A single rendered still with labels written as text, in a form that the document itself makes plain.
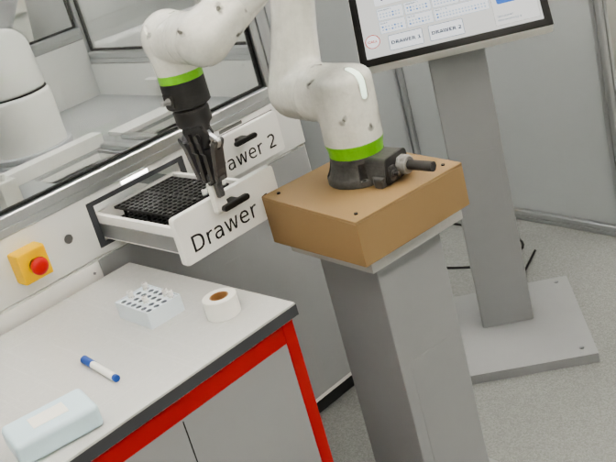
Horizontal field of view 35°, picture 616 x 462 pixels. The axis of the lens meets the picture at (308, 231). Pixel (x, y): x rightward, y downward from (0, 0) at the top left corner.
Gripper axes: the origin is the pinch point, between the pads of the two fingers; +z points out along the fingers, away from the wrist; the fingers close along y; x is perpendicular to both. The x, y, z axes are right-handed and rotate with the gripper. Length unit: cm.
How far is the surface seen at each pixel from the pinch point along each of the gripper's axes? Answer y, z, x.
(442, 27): -7, -8, 91
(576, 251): -19, 93, 153
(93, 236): -35.4, 7.9, -12.4
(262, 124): -34, 2, 44
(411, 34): -13, -8, 85
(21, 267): -30.9, 4.7, -33.0
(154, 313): 2.6, 14.1, -24.7
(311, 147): -180, 76, 186
